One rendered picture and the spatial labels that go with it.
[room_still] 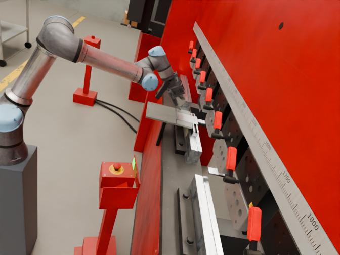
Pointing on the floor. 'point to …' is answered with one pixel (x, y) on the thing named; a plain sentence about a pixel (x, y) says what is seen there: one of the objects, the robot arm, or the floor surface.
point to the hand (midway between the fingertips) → (178, 108)
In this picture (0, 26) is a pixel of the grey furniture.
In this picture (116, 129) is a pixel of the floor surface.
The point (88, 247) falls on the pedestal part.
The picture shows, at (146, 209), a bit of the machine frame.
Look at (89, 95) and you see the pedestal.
